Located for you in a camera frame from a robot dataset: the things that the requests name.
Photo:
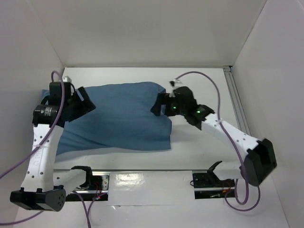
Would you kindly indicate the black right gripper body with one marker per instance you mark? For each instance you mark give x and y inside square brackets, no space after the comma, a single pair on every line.
[158,104]

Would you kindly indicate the blue pillowcase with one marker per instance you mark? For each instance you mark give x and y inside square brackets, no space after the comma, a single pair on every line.
[122,119]

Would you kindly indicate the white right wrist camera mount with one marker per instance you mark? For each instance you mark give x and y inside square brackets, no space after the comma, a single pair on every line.
[175,84]

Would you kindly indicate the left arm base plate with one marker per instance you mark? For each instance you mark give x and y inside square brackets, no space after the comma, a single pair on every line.
[98,189]

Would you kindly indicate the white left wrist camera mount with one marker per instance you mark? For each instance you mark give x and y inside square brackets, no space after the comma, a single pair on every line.
[67,79]

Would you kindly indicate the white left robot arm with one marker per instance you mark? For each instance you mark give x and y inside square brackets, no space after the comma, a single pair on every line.
[41,190]

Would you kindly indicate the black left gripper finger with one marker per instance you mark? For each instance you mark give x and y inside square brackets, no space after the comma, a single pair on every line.
[75,113]
[85,102]

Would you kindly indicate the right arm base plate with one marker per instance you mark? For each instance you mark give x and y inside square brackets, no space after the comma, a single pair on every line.
[208,187]

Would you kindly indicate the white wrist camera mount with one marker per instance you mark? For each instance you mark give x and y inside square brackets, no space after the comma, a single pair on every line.
[175,84]
[67,79]

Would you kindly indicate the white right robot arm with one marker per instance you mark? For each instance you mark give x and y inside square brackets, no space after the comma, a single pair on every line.
[257,157]

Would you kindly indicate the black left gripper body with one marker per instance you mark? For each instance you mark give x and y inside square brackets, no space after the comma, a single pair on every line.
[68,102]

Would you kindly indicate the aluminium frame rail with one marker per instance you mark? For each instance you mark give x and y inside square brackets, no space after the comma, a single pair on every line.
[236,101]

